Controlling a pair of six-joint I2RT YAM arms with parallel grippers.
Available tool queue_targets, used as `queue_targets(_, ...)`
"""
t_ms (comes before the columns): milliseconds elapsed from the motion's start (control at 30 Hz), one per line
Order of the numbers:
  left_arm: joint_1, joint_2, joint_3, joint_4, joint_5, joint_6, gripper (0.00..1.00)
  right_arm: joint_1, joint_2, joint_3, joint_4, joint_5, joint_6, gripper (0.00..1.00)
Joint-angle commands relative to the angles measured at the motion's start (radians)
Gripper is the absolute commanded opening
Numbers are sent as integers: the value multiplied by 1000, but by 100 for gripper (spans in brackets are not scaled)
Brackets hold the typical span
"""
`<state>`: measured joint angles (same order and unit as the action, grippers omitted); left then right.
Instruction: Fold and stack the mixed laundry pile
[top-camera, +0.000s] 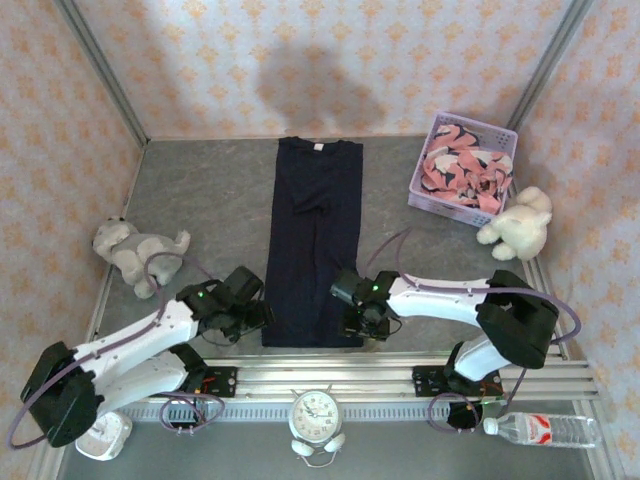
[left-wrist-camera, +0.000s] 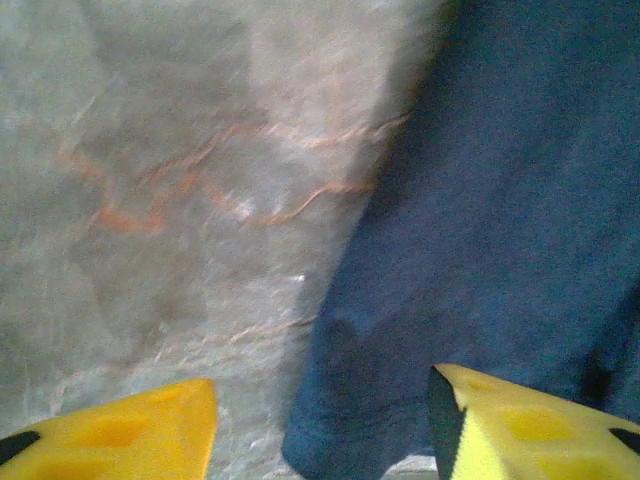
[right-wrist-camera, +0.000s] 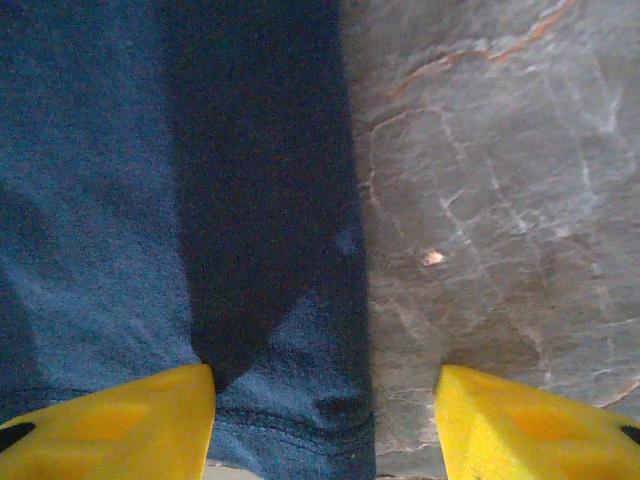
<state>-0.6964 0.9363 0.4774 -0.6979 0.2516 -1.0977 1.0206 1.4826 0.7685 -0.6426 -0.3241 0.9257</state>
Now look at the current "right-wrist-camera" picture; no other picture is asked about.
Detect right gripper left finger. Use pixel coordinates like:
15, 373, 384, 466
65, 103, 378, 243
0, 363, 217, 480

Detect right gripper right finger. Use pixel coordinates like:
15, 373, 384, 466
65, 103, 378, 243
433, 364, 640, 480

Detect navy blue t-shirt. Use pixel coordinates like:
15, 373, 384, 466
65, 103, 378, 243
0, 0, 377, 480

